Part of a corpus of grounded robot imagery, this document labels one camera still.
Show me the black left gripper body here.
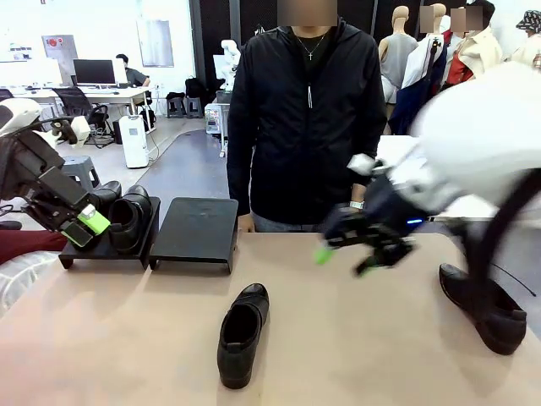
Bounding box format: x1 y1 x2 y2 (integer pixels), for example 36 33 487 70
23 164 97 233

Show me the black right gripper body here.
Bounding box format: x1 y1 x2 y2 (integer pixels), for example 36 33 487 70
361 172 426 243

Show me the black leather loafer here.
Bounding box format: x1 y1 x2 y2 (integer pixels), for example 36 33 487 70
108 184 153 254
90 180 123 208

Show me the black leather ankle shoe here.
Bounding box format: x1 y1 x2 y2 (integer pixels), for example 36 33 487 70
438 262 528 355
216 283 271 389

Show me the person right forearm black sleeve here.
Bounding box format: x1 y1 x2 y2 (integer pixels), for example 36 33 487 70
227 156 255 217

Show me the black metal shoe stand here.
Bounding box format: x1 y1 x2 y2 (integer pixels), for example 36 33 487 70
148 197 240 275
57 196 161 271

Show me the grey plastic stool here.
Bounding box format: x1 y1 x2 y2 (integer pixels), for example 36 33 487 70
62 155 102 191

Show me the dark red cloth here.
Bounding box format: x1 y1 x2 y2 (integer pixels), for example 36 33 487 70
0 230 68 266

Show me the white work table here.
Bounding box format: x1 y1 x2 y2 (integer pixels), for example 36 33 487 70
374 134 502 222

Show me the white quilted cloth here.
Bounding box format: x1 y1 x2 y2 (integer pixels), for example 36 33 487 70
0 250 60 318

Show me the white air purifier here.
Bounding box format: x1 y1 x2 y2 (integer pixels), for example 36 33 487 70
117 114 150 169

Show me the black mesh office chair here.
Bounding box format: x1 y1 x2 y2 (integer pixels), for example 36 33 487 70
57 87 115 149

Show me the person in black jacket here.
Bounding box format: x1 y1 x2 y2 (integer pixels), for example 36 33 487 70
227 0 388 233

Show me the white office desk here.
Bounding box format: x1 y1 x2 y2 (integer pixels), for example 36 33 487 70
0 84 152 140

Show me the black computer monitor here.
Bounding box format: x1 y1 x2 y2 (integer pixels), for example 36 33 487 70
72 58 116 89

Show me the mannequin in white navy jacket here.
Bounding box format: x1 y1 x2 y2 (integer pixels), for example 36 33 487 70
388 3 450 136

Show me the seated person in dark shirt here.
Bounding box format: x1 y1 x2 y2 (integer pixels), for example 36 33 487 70
114 53 151 88

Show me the white equipment cart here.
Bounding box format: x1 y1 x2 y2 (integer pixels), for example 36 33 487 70
205 91 232 158

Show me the mannequin in grey tank top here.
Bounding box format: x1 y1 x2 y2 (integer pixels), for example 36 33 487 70
378 4 420 105

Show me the black tripod pole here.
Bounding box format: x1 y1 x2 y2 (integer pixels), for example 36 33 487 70
424 36 441 98

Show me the black backpack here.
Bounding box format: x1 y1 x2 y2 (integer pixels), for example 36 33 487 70
184 76 205 99

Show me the mannequin in cream jacket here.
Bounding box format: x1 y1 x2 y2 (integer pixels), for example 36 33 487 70
439 0 504 92

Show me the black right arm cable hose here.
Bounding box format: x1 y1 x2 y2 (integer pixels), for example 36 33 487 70
451 167 541 314

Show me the thin black cable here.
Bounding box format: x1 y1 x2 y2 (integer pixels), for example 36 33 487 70
492 261 538 297

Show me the white wall paper sheet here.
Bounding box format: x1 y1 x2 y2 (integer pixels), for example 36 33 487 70
7 41 35 63

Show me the grey wall poster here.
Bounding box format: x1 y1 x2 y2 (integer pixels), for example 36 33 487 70
41 34 79 60

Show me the silver cross necklace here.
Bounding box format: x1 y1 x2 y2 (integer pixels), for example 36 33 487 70
295 33 329 61

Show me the frosted wall panel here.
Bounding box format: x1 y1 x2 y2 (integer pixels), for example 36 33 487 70
135 19 175 69

